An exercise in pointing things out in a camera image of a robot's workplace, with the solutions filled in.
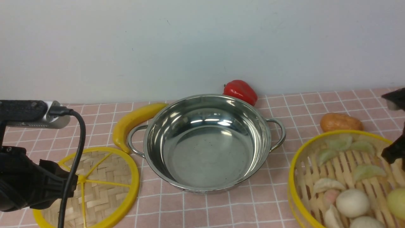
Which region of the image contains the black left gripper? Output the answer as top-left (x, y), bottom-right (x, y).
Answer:
top-left (0, 146), bottom-right (70, 212)

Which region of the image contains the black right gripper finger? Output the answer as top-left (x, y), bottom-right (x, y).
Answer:
top-left (381, 88), bottom-right (405, 171)

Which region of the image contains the yellow bamboo steamer basket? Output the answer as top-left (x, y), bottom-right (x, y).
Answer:
top-left (288, 130), bottom-right (404, 228)

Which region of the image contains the yellow woven steamer lid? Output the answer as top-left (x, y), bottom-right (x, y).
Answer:
top-left (33, 146), bottom-right (140, 228)

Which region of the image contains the stainless steel pot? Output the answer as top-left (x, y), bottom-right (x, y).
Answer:
top-left (126, 94), bottom-right (286, 194)

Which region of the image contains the green dumpling back right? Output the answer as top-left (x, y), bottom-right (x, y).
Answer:
top-left (350, 140), bottom-right (376, 156)

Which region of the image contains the green dumpling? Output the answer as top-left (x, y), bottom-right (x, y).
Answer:
top-left (326, 134), bottom-right (353, 151)
top-left (350, 140), bottom-right (376, 156)
top-left (317, 149), bottom-right (339, 166)
top-left (352, 164), bottom-right (386, 183)

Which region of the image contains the green dumpling centre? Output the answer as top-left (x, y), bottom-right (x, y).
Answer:
top-left (352, 164), bottom-right (386, 183)

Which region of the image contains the yellow-green round bun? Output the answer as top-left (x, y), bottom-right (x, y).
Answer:
top-left (387, 188), bottom-right (405, 220)

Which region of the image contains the green dumpling back left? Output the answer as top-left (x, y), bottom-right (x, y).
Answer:
top-left (326, 134), bottom-right (353, 151)

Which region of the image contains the white round bun upper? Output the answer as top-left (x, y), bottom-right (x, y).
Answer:
top-left (335, 189), bottom-right (371, 218)

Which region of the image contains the white round bun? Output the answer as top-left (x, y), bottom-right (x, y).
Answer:
top-left (349, 216), bottom-right (385, 228)
top-left (335, 189), bottom-right (371, 218)

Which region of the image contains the brown potato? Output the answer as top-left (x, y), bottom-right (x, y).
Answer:
top-left (320, 112), bottom-right (364, 132)

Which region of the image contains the white round bun lower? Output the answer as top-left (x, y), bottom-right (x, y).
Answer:
top-left (349, 216), bottom-right (385, 228)

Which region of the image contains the pink dumpling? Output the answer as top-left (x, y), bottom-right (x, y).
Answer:
top-left (323, 189), bottom-right (340, 209)

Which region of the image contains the white dumpling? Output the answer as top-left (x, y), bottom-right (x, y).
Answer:
top-left (313, 178), bottom-right (346, 194)
top-left (323, 205), bottom-right (344, 228)

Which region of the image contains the white dumpling front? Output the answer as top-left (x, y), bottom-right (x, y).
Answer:
top-left (323, 205), bottom-right (344, 228)

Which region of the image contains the pink checkered tablecloth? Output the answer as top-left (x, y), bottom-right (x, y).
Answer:
top-left (0, 87), bottom-right (405, 228)

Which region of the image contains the yellow banana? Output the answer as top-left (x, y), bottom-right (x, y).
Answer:
top-left (112, 103), bottom-right (168, 154)

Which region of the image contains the red bell pepper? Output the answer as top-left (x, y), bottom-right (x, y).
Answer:
top-left (223, 80), bottom-right (259, 106)

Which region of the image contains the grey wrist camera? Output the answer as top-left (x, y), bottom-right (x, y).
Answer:
top-left (0, 100), bottom-right (70, 129)

